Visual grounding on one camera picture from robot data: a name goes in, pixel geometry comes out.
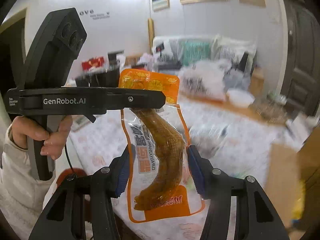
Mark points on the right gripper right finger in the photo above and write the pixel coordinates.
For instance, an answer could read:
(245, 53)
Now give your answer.
(256, 217)

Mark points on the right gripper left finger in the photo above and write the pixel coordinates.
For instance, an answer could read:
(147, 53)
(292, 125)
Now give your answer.
(77, 200)

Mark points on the orange duck neck packet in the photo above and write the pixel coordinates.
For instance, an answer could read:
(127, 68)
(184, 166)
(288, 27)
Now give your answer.
(160, 184)

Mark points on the white sleeve forearm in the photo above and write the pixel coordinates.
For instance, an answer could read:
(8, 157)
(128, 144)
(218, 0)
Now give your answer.
(22, 196)

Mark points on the person's left hand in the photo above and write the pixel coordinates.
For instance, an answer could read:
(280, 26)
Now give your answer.
(53, 143)

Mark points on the clear plastic tray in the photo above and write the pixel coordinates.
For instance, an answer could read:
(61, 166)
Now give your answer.
(270, 111)

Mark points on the white plastic bowl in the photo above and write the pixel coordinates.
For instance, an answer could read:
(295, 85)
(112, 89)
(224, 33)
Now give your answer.
(240, 98)

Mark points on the dark wooden door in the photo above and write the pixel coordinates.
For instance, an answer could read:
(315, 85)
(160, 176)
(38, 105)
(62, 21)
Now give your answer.
(301, 79)

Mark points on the small cardboard box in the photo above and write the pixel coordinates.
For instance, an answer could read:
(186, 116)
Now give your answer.
(257, 81)

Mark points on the white plastic shopping bag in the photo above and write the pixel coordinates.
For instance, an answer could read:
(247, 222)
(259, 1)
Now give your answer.
(204, 79)

